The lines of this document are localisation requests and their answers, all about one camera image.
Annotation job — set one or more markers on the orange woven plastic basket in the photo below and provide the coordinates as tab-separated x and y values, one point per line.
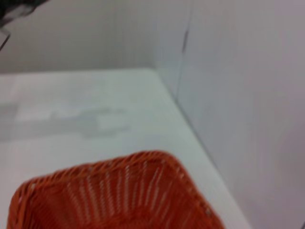
124	198

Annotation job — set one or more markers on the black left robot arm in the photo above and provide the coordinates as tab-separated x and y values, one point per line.
14	9

